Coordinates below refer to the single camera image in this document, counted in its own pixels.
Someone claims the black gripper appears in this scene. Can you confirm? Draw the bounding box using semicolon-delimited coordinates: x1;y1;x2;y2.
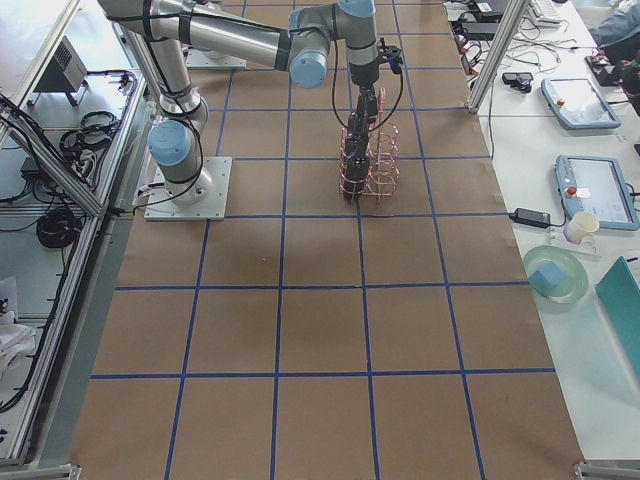
349;62;379;125

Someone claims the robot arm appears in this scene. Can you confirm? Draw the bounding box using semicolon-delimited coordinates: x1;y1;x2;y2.
100;1;382;199

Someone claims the wine bottle in basket left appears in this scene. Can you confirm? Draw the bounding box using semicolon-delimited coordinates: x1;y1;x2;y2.
345;111;368;142

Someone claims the wine bottle in basket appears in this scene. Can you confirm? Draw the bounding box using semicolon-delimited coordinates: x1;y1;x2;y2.
340;152;370;201
345;111;368;142

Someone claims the wine bottle in basket right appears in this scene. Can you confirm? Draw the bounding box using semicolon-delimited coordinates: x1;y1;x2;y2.
340;152;370;201

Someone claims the upper blue teach pendant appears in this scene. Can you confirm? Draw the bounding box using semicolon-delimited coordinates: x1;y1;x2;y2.
540;78;621;130

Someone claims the blue teach pendant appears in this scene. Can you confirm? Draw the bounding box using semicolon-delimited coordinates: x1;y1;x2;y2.
554;155;639;231
540;78;621;130

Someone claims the black power brick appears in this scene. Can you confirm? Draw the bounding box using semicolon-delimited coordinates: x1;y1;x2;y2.
509;208;551;229

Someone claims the lower blue teach pendant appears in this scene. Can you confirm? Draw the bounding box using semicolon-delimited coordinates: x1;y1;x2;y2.
554;155;639;231

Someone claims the white paper cup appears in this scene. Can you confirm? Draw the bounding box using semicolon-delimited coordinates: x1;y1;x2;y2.
563;211;600;244

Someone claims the blue sponge block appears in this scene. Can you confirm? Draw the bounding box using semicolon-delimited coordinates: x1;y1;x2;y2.
528;261;568;295

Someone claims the green glass plate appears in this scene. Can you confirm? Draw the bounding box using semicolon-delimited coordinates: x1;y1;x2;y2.
523;245;589;304

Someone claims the grey electronics box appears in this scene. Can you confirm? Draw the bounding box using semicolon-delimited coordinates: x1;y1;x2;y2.
34;36;88;106

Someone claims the teal folder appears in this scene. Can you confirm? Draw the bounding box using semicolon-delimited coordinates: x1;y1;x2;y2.
595;255;639;382

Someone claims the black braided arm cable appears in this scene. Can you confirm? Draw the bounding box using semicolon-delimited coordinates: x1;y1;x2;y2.
329;44;405;131

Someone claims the copper wire wine basket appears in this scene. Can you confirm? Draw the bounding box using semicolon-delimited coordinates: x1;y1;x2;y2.
339;87;399;202

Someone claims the aluminium frame post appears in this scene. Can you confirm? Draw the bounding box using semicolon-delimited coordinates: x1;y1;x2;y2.
467;0;528;114

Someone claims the coiled black cable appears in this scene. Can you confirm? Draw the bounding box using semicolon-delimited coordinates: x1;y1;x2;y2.
35;207;82;250

